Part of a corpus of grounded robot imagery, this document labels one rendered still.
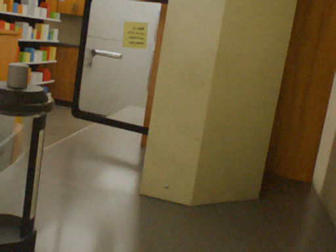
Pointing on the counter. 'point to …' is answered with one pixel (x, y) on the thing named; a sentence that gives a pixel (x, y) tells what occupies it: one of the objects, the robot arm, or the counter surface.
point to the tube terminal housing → (215, 99)
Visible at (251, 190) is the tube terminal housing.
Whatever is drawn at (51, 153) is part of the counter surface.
